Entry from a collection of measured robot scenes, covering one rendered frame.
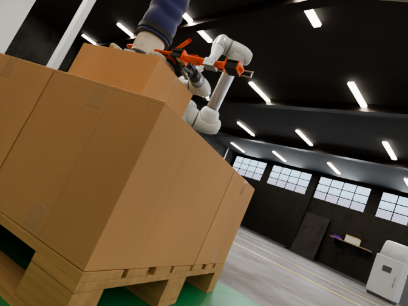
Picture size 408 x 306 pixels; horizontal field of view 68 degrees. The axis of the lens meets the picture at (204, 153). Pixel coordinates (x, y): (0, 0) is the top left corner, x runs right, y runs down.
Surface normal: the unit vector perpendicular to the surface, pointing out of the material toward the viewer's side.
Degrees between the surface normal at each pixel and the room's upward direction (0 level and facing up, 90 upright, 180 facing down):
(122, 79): 90
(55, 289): 90
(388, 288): 90
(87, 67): 90
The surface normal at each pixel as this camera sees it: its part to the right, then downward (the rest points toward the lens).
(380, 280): -0.64, -0.40
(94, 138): -0.35, -0.30
